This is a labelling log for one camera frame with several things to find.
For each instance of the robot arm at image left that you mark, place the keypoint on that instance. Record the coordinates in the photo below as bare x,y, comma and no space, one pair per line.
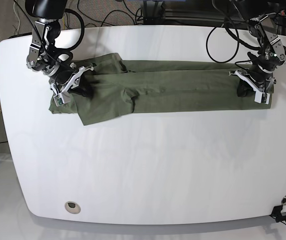
56,63

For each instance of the olive green T-shirt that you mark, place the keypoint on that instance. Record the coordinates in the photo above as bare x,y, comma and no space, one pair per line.
120,87

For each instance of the black flat bar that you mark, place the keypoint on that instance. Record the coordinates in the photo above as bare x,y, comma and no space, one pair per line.
20,35

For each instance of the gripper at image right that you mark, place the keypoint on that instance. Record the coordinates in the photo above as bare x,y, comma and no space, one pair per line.
258,73

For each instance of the aluminium frame post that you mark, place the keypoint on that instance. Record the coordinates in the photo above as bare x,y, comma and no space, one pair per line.
152,11

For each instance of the left table cable grommet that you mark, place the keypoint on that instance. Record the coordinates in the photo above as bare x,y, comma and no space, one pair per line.
72,207

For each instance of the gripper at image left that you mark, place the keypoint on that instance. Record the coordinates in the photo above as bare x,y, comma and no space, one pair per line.
59,75

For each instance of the black clamp with cable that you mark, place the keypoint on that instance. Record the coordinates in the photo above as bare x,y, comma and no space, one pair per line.
277,215

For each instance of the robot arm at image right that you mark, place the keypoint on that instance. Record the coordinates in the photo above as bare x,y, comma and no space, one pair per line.
260,25

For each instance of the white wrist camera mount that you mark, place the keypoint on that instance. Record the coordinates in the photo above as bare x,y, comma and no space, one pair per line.
62,94
262,93

